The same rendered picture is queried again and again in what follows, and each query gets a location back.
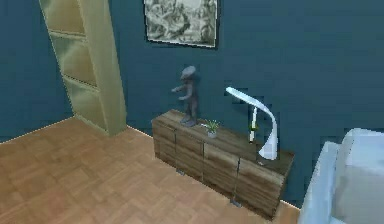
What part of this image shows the small potted houseplant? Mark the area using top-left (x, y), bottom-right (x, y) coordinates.
top-left (201, 119), bottom-right (221, 139)

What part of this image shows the pale blue sofa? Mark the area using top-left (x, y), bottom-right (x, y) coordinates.
top-left (297, 127), bottom-right (384, 224)

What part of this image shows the dark grey figure statue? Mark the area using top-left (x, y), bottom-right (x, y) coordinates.
top-left (171, 65), bottom-right (200, 128)

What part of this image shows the brown wooden sideboard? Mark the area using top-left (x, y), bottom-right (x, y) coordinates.
top-left (151, 109), bottom-right (295, 221)

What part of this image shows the white slender bottle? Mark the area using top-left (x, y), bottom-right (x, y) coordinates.
top-left (248, 106), bottom-right (259, 143)

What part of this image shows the white curved desk lamp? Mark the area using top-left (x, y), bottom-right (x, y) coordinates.
top-left (225, 86), bottom-right (279, 161)

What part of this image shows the pale yellow shelf unit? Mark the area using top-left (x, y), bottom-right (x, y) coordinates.
top-left (38, 0), bottom-right (128, 137)

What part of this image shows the grey framed wall picture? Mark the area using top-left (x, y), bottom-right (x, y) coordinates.
top-left (143, 0), bottom-right (219, 49)

